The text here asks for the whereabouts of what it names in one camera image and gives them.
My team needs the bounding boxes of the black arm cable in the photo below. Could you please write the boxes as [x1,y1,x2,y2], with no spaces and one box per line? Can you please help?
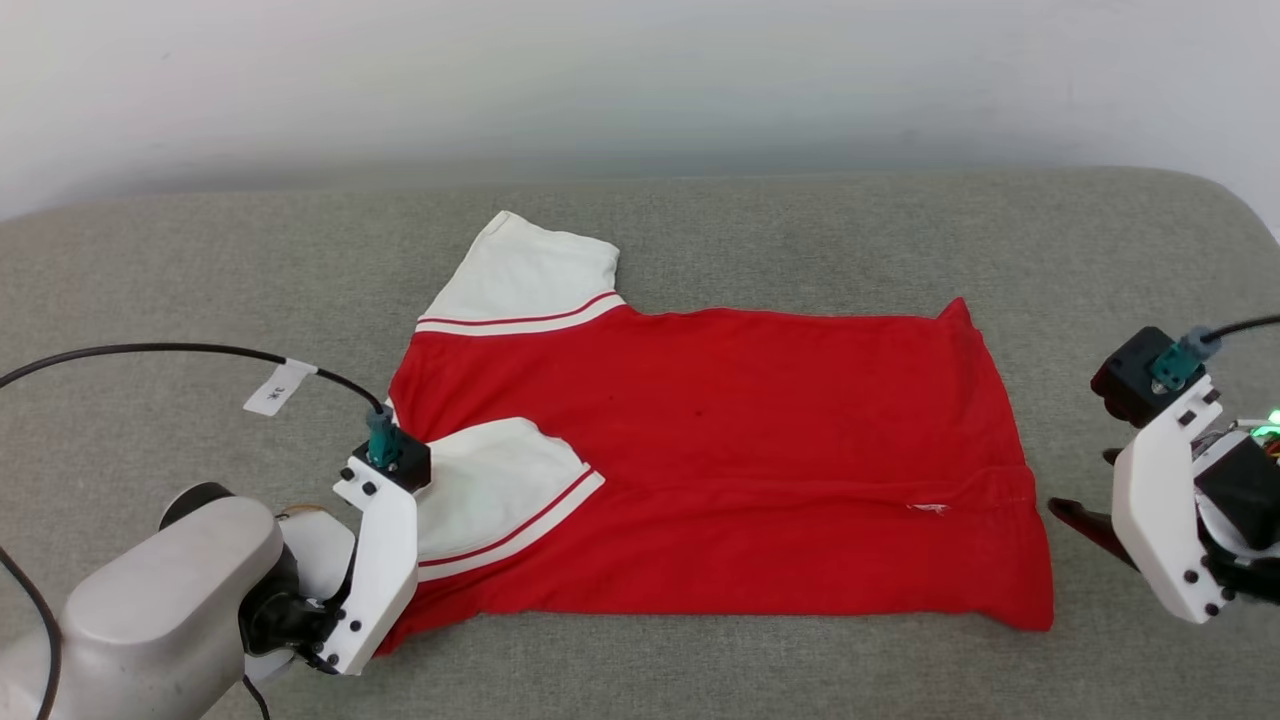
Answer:
[0,342,393,720]
[1200,314,1280,347]

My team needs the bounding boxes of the teal cable connector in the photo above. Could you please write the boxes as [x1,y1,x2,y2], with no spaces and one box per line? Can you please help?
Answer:
[1149,327,1223,394]
[365,407,402,470]

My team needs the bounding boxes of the red and white shirt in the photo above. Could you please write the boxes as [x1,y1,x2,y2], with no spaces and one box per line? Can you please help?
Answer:
[378,210,1056,656]

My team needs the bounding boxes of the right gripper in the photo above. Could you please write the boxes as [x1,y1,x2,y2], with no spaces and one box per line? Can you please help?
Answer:
[1048,405,1280,608]

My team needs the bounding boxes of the teal left cable connector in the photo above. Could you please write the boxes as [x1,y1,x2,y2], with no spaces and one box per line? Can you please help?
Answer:
[365,407,402,470]

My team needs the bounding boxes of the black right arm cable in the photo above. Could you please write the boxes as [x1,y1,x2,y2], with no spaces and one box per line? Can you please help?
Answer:
[1200,314,1280,347]

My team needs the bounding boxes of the white cable label tag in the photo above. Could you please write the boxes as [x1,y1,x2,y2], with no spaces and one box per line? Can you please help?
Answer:
[243,358,319,418]

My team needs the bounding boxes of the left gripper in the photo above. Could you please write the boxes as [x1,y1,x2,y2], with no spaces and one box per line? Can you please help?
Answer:
[238,508,359,686]

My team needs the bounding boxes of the teal right cable connector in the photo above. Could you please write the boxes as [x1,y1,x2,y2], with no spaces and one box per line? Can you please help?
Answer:
[1149,327,1223,394]

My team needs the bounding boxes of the grey fabric sofa seat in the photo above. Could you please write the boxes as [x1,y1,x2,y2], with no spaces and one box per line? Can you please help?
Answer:
[0,165,1280,720]

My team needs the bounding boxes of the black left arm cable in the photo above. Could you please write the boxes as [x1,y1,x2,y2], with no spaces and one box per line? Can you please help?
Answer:
[0,342,393,720]

